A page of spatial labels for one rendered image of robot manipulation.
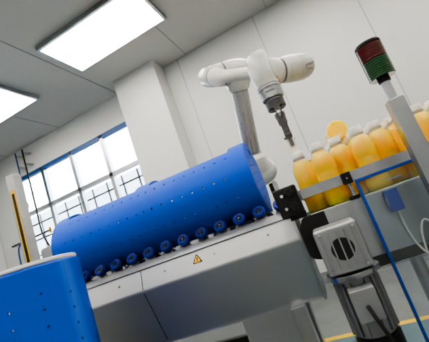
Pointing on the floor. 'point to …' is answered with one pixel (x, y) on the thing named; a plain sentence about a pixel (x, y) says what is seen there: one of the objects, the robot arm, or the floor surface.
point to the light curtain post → (22, 218)
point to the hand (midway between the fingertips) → (293, 147)
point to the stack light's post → (417, 149)
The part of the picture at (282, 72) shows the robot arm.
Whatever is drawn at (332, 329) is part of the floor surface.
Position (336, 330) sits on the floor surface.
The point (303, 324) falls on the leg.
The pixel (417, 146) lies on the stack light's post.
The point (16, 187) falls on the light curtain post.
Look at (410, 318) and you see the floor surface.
